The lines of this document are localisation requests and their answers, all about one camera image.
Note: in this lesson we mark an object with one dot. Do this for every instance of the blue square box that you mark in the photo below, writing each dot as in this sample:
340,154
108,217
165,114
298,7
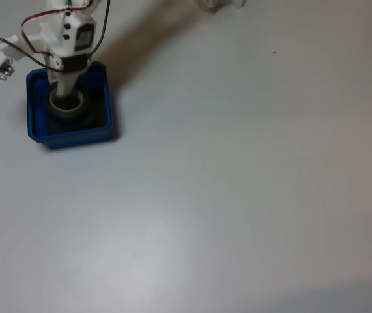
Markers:
75,140

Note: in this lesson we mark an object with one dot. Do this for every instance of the black tape roll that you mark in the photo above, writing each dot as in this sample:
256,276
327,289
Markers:
66,114

